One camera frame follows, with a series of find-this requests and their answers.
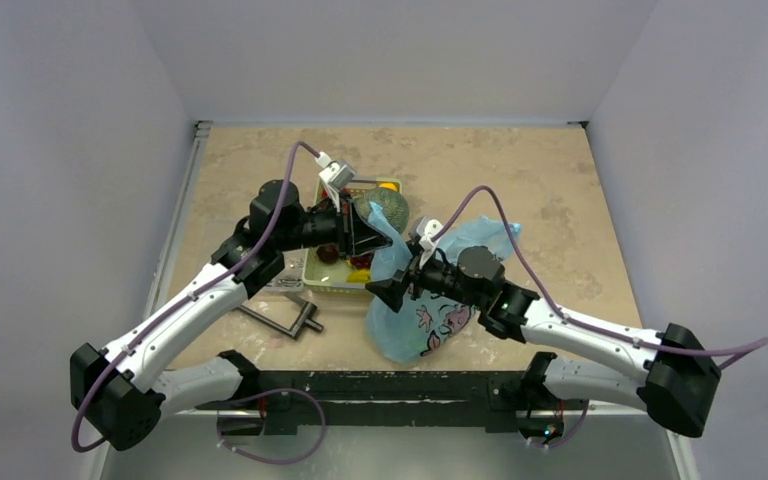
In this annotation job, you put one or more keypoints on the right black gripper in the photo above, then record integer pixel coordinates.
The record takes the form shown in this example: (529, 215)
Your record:
(412, 278)

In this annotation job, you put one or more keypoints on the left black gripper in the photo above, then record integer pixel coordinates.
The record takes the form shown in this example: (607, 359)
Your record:
(359, 235)

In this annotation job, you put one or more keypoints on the light blue plastic bag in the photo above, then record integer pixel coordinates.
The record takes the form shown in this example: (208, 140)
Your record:
(424, 324)

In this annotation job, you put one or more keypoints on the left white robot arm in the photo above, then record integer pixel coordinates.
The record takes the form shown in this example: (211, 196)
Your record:
(124, 389)

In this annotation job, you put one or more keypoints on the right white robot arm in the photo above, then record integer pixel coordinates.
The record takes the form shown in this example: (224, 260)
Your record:
(666, 374)

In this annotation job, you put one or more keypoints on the yellow fake starfruit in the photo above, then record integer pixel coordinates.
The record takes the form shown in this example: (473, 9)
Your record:
(359, 276)

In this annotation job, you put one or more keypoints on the dark fake plum lower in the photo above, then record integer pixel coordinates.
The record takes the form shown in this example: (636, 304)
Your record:
(328, 254)

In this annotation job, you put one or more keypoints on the green netted fake melon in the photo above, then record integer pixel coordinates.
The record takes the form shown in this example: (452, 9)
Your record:
(394, 206)

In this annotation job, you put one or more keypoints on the pale green plastic basket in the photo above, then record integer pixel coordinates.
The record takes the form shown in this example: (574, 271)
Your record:
(333, 278)

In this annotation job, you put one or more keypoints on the clear plastic screw box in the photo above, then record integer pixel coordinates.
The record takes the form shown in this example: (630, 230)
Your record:
(289, 280)

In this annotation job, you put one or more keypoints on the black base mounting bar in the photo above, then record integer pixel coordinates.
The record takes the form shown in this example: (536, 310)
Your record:
(493, 401)

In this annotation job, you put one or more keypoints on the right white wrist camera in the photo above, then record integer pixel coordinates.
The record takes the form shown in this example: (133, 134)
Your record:
(425, 233)

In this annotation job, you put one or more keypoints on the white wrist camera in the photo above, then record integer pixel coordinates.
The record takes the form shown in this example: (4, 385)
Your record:
(425, 233)
(335, 175)

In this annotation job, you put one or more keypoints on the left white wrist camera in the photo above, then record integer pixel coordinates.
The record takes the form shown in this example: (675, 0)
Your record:
(335, 175)

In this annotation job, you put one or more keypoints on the dark metal crank handle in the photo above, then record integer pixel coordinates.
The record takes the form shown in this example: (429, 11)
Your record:
(304, 321)

